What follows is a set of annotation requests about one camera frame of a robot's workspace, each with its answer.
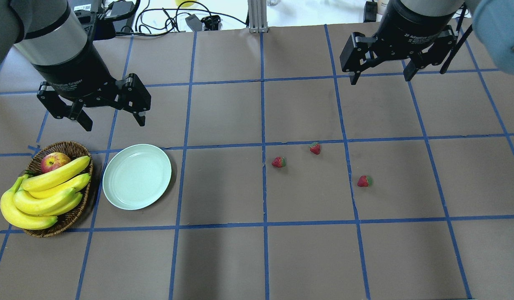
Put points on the yellow banana bunch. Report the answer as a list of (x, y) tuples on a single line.
[(37, 202)]

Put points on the pale green plate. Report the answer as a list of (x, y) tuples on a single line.
[(137, 177)]

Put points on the aluminium frame post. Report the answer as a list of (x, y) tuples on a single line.
[(257, 12)]

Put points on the red strawberry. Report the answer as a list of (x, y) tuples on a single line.
[(315, 148), (279, 162), (365, 181)]

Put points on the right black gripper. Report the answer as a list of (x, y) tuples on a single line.
[(411, 26)]

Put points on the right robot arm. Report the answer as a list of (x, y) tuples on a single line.
[(493, 23)]

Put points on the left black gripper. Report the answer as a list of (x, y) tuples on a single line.
[(70, 71)]

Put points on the wicker fruit basket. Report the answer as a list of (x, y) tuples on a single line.
[(73, 150)]

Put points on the black power adapter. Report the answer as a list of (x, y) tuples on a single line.
[(195, 23)]

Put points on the red apple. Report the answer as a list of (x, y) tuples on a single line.
[(54, 161)]

